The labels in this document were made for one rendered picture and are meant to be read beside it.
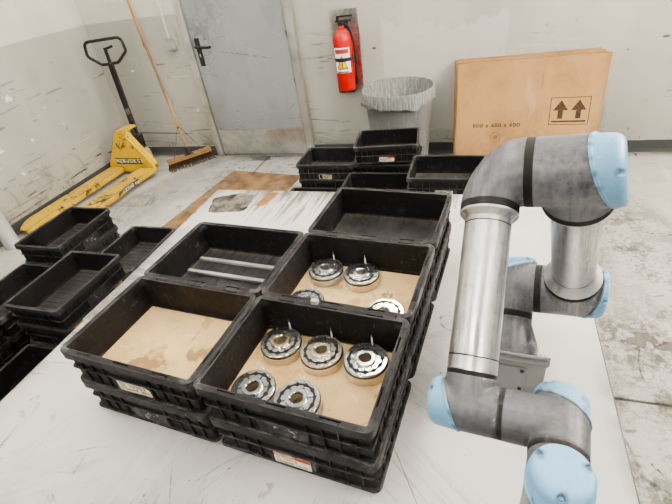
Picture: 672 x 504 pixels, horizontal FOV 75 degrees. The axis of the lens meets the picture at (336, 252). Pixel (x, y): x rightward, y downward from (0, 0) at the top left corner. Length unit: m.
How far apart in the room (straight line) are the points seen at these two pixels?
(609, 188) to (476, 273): 0.23
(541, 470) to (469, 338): 0.20
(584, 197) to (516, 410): 0.33
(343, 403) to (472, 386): 0.38
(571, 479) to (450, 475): 0.48
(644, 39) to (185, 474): 3.78
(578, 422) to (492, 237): 0.28
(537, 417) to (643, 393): 1.57
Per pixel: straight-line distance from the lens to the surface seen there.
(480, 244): 0.74
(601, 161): 0.76
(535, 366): 1.11
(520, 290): 1.12
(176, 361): 1.22
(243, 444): 1.13
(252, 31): 4.25
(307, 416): 0.88
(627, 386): 2.25
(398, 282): 1.28
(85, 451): 1.35
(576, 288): 1.07
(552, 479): 0.62
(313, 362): 1.05
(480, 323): 0.71
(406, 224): 1.53
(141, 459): 1.25
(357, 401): 1.01
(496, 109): 3.78
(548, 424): 0.69
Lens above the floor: 1.64
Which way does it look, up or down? 35 degrees down
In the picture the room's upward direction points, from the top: 9 degrees counter-clockwise
